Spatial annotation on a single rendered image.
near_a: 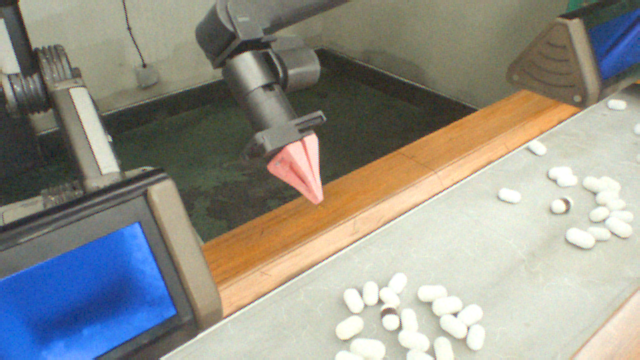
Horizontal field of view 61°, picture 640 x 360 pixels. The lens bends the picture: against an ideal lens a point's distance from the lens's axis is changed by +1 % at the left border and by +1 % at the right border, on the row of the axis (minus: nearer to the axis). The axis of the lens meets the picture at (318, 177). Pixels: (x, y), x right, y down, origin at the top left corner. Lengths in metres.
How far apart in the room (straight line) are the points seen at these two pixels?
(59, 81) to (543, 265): 0.78
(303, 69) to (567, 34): 0.35
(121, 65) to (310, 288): 2.06
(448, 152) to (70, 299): 0.79
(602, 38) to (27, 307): 0.47
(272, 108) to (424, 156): 0.36
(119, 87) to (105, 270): 2.44
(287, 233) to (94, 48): 1.93
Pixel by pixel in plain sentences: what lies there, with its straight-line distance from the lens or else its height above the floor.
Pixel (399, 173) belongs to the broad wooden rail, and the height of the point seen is 0.76.
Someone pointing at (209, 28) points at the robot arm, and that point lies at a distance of 0.71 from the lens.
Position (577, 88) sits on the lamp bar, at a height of 1.06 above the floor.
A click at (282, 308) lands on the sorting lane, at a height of 0.74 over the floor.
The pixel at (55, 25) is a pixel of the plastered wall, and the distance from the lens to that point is 2.51.
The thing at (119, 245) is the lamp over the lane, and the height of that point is 1.09.
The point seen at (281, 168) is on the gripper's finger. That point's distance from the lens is 0.68.
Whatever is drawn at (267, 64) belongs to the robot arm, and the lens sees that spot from 0.70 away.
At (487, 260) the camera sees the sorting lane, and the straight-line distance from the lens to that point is 0.79.
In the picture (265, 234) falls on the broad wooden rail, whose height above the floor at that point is 0.76.
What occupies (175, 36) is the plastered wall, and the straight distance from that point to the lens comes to 2.73.
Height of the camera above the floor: 1.25
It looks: 34 degrees down
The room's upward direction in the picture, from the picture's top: straight up
